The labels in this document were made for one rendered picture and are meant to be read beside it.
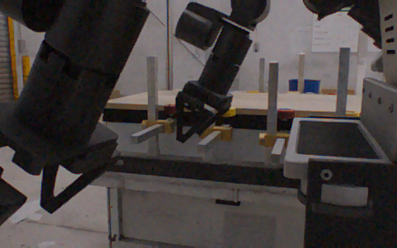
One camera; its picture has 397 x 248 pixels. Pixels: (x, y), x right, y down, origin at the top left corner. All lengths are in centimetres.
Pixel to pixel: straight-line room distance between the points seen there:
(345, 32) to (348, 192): 837
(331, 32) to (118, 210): 715
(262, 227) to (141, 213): 62
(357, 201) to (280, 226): 160
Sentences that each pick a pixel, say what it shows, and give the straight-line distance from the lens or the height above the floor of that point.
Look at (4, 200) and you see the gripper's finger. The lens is 25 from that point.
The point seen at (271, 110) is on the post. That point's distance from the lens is 154.
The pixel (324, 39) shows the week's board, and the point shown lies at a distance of 867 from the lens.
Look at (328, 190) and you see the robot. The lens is 35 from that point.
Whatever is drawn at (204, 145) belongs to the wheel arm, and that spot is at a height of 83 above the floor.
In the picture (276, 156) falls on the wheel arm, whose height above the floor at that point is 81.
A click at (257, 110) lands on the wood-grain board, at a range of 174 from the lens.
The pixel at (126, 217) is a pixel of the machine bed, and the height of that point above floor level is 29.
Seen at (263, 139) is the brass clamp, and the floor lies 81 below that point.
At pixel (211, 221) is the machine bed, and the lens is 200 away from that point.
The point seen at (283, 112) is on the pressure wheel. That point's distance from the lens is 165.
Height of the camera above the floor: 113
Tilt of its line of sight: 10 degrees down
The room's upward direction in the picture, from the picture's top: straight up
